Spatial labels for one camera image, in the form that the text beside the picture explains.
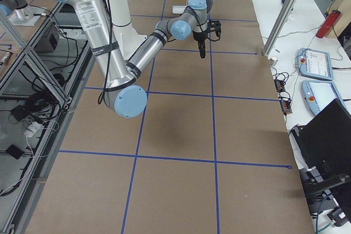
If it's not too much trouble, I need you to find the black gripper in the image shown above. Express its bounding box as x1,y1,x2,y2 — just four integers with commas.
193,24,208,59

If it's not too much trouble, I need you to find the red cylinder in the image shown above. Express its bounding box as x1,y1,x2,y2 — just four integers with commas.
315,10,341,38

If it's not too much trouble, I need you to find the teach pendant far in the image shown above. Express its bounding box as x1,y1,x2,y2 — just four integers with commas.
296,48,333,81

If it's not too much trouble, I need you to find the teach pendant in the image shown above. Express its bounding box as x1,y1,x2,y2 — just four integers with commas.
296,48,333,81
302,80,345,116

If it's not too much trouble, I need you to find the white towel rack with wooden bars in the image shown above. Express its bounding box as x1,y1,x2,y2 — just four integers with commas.
171,0,188,15

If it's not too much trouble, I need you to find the black laptop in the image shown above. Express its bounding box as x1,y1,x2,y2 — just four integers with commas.
292,99,350,175

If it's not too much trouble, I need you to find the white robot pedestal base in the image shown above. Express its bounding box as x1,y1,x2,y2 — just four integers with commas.
109,0,147,60

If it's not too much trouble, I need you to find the teach pendant near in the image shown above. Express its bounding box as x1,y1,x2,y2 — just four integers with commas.
302,80,345,116

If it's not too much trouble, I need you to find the black power strip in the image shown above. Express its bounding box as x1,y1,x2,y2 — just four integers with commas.
274,79,292,116

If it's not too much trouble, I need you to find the small metal cup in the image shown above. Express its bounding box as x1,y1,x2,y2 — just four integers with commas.
269,56,278,66

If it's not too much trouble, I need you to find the aluminium frame post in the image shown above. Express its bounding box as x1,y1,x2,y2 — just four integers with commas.
262,0,296,57

